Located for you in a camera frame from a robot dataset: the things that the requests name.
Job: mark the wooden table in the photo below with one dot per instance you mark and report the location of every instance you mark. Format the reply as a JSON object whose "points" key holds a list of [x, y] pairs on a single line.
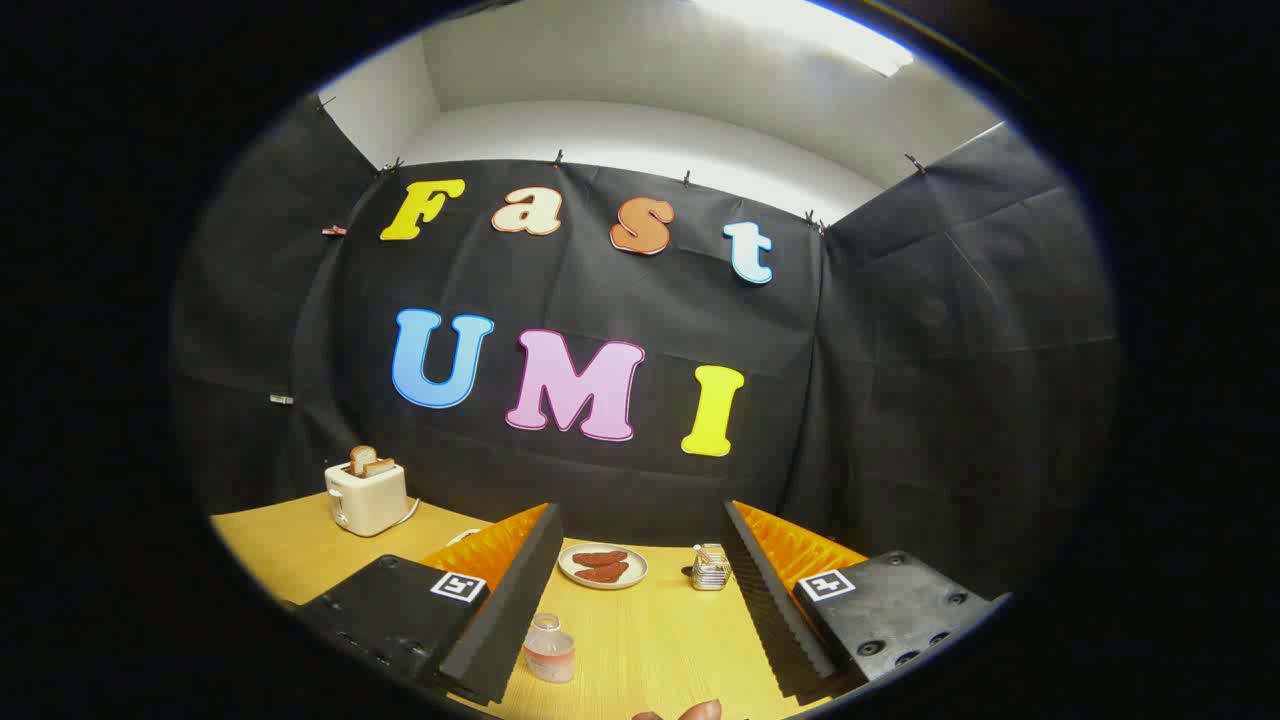
{"points": [[650, 640]]}

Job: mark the white round plate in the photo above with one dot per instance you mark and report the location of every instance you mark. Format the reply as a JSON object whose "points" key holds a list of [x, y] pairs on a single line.
{"points": [[640, 572]]}

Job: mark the red meat patty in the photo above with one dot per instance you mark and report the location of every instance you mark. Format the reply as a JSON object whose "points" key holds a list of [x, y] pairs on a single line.
{"points": [[605, 573], [600, 558]]}

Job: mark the toast slice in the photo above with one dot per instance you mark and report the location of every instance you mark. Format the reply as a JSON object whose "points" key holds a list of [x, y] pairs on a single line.
{"points": [[360, 460], [380, 467]]}

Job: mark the black backdrop cloth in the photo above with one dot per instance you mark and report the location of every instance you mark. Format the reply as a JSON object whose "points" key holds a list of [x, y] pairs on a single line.
{"points": [[900, 350]]}

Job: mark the cream toaster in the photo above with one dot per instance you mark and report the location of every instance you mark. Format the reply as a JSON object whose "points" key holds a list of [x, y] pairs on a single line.
{"points": [[365, 505]]}

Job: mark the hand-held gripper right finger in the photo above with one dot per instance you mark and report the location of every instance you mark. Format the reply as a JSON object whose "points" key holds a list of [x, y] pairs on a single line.
{"points": [[770, 610]]}

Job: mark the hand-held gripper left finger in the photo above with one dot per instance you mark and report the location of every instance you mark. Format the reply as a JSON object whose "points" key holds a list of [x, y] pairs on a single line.
{"points": [[505, 610]]}

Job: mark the clear juice bottle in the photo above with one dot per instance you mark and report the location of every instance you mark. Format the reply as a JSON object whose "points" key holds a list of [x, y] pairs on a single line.
{"points": [[550, 655]]}

